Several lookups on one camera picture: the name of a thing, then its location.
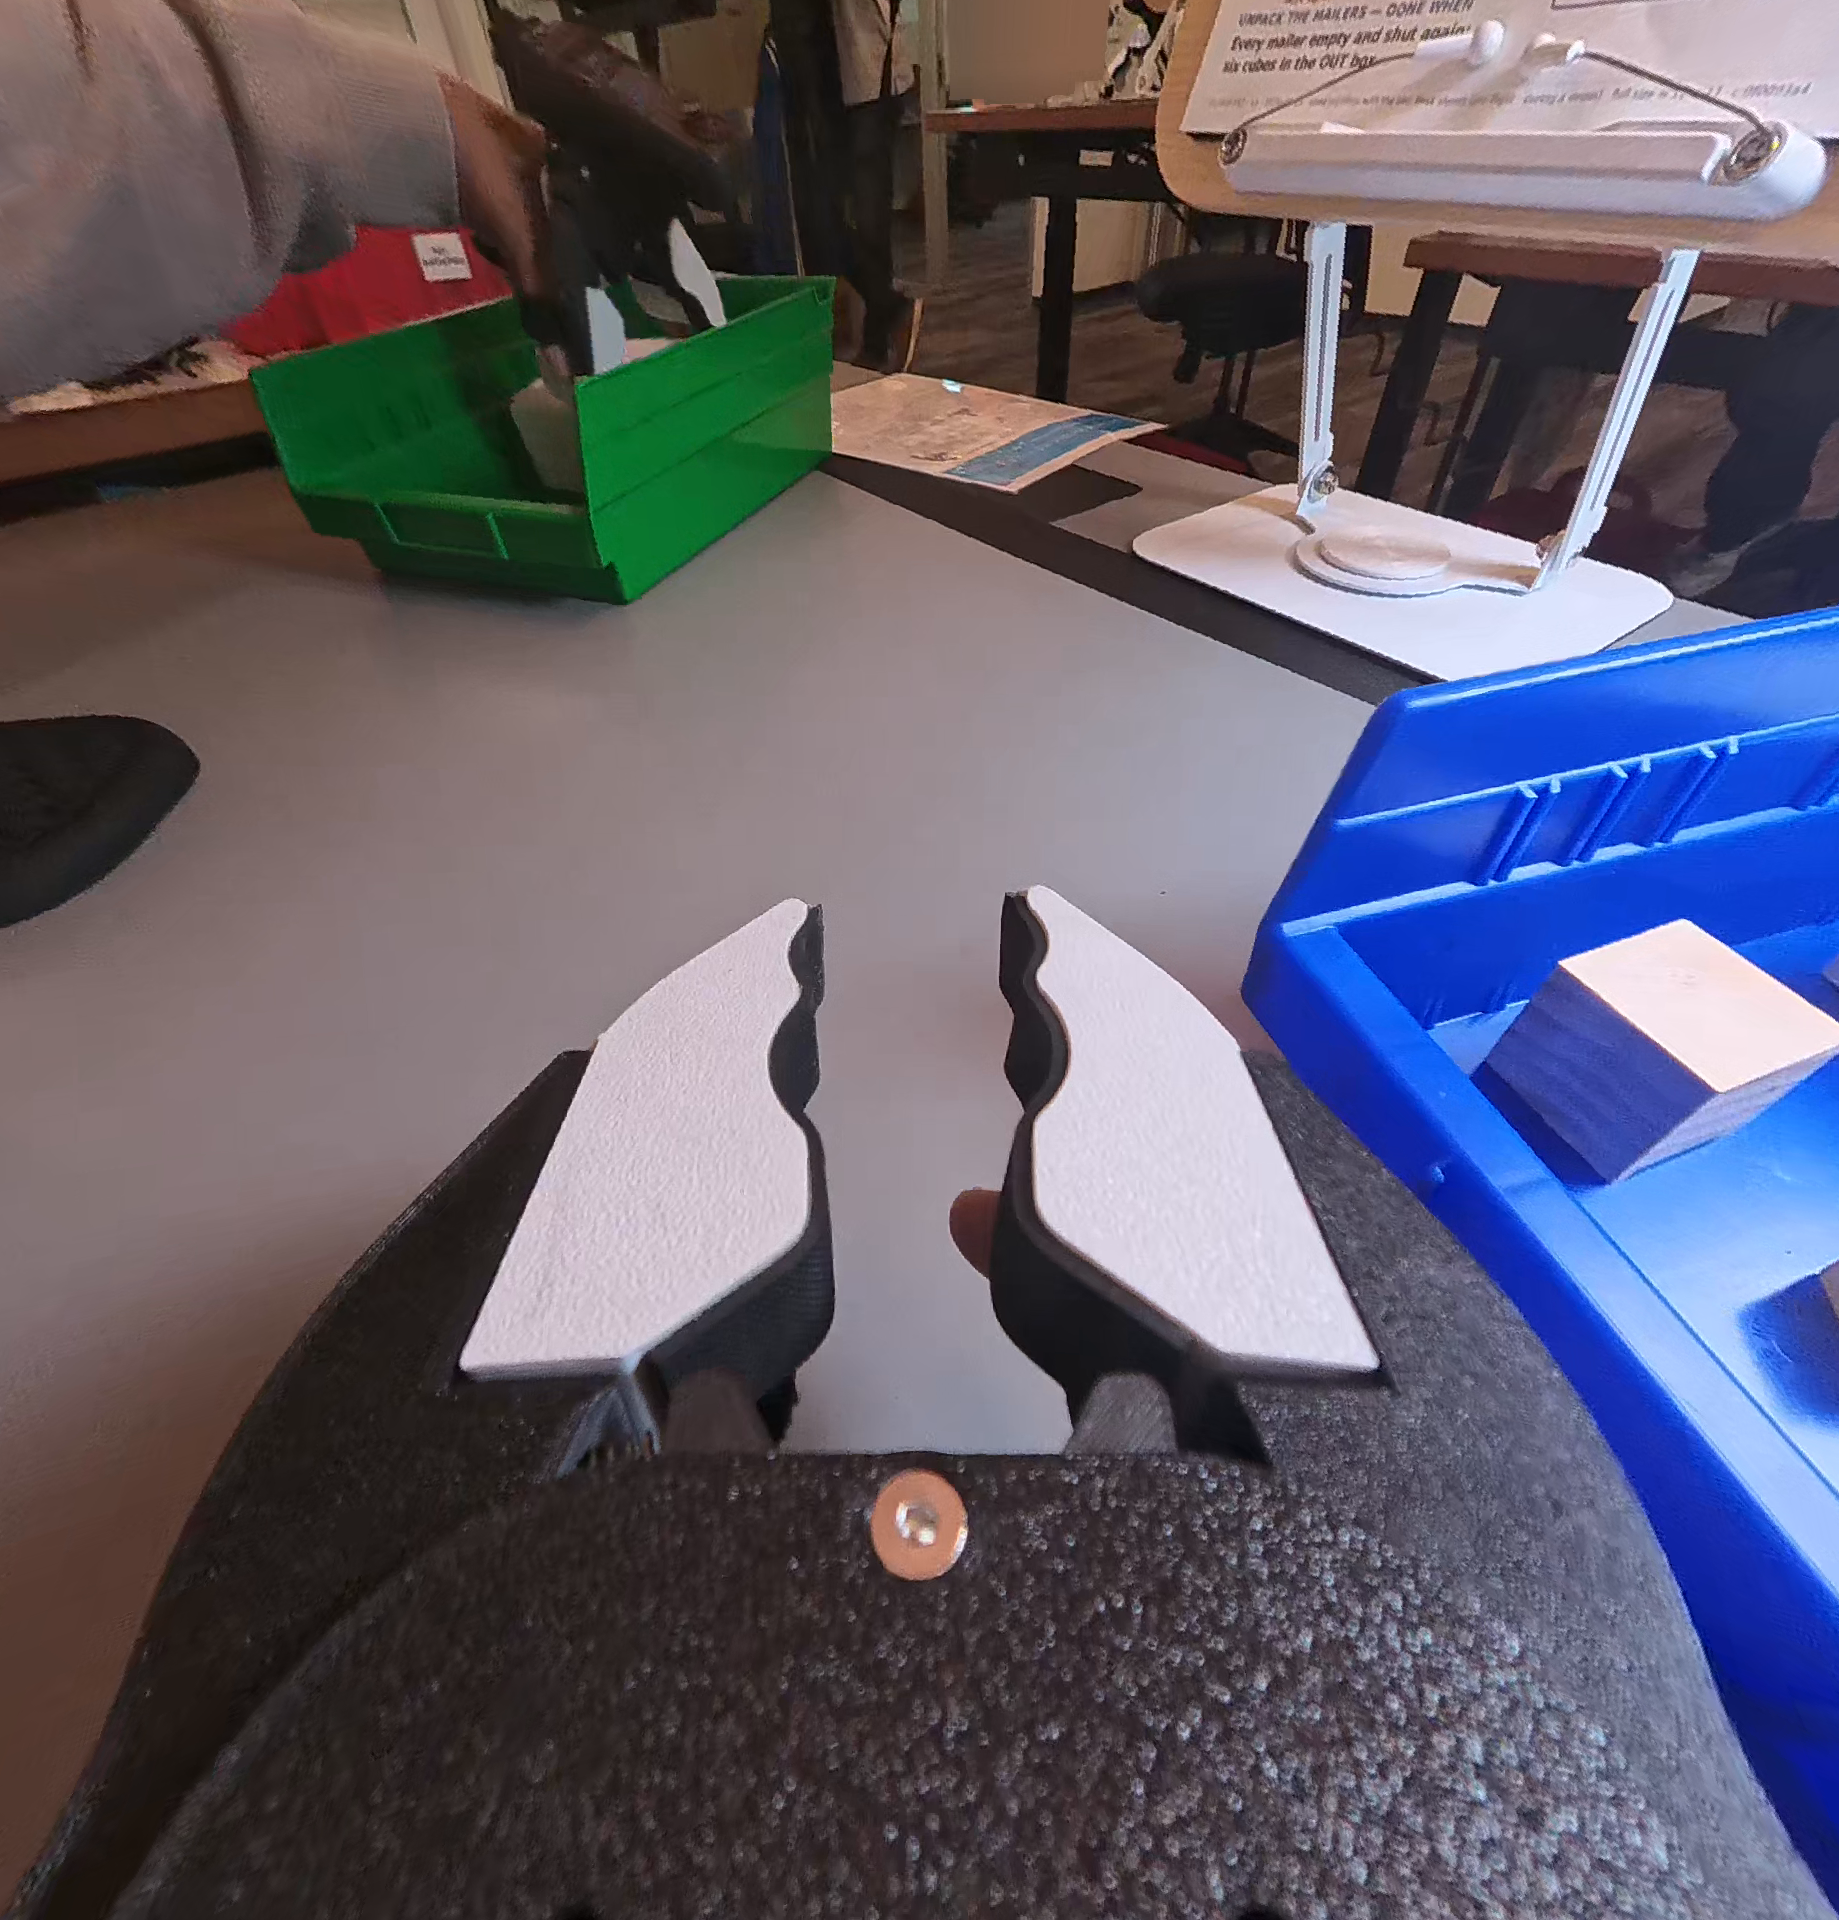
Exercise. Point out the black office chair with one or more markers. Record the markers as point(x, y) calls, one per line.
point(1219, 292)

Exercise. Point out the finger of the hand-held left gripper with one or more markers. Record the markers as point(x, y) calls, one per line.
point(608, 330)
point(698, 278)

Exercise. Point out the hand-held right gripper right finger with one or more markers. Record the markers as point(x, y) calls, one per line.
point(1173, 1170)

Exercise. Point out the red plastic bin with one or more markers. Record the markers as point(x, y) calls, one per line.
point(364, 292)

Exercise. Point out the person's left hand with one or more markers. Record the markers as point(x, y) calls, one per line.
point(498, 195)

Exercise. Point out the white document stand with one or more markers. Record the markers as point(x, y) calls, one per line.
point(1459, 614)

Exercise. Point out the printed instruction sheet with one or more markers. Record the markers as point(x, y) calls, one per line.
point(1609, 61)

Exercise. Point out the green plastic bin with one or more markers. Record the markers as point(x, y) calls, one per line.
point(710, 435)

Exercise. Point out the white cardboard mailer box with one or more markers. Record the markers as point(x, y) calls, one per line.
point(552, 442)

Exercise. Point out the blue plastic bin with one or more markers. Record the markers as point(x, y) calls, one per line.
point(1609, 1350)

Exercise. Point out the black rough pad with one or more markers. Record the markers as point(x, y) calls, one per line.
point(48, 811)

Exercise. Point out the brown wooden table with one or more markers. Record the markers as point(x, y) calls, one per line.
point(1579, 259)
point(1039, 121)

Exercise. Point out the printed paper sheet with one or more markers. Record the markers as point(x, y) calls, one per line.
point(979, 429)

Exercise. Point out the person's right hand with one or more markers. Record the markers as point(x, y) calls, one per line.
point(979, 1230)

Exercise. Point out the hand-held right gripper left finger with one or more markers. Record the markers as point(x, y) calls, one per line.
point(664, 1154)

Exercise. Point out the person's left forearm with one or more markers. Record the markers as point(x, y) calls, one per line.
point(154, 181)

